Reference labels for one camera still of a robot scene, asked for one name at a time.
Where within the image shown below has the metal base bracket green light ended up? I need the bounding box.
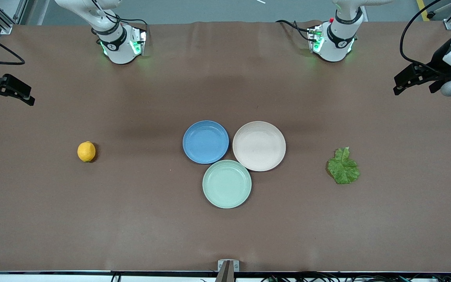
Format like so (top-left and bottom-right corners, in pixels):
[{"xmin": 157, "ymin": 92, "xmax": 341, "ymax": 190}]
[
  {"xmin": 307, "ymin": 24, "xmax": 325, "ymax": 54},
  {"xmin": 129, "ymin": 25, "xmax": 148, "ymax": 56}
]

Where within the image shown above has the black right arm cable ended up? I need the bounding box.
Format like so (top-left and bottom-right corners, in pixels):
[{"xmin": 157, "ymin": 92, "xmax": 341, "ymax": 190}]
[{"xmin": 0, "ymin": 25, "xmax": 26, "ymax": 65}]

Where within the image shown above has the blue plate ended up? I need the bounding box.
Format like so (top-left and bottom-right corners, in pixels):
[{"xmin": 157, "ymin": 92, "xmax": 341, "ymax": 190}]
[{"xmin": 182, "ymin": 120, "xmax": 229, "ymax": 165}]

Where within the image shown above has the yellow lemon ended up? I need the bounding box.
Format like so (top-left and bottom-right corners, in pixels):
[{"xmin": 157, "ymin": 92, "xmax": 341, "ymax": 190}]
[{"xmin": 77, "ymin": 141, "xmax": 96, "ymax": 163}]

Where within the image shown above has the brown table mat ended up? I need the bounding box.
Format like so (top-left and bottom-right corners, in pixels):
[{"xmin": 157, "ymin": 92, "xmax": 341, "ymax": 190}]
[{"xmin": 0, "ymin": 20, "xmax": 451, "ymax": 273}]

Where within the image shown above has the beige plate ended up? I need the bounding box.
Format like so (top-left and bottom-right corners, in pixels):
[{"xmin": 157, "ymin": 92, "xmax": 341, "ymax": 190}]
[{"xmin": 232, "ymin": 121, "xmax": 287, "ymax": 172}]

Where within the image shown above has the black base cable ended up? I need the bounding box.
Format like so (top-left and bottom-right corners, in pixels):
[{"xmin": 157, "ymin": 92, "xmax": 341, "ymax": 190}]
[
  {"xmin": 104, "ymin": 11, "xmax": 148, "ymax": 27},
  {"xmin": 276, "ymin": 19, "xmax": 313, "ymax": 42}
]

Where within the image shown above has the green lettuce leaf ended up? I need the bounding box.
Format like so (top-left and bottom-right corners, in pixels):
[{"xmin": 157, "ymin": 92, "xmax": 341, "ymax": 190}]
[{"xmin": 327, "ymin": 147, "xmax": 361, "ymax": 185}]

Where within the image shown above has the grey metal camera bracket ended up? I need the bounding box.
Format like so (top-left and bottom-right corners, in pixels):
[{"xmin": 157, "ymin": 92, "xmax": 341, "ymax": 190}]
[{"xmin": 215, "ymin": 259, "xmax": 240, "ymax": 282}]

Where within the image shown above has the aluminium frame rail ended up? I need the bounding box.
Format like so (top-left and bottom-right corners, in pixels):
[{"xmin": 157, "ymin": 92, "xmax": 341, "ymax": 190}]
[{"xmin": 0, "ymin": 0, "xmax": 29, "ymax": 35}]

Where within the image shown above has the black cable bundle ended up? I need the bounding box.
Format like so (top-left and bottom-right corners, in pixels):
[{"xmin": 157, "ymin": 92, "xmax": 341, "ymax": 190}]
[{"xmin": 261, "ymin": 269, "xmax": 451, "ymax": 282}]

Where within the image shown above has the mint green plate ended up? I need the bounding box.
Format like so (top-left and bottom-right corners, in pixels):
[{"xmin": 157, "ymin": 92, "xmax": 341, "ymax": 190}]
[{"xmin": 202, "ymin": 159, "xmax": 252, "ymax": 209}]

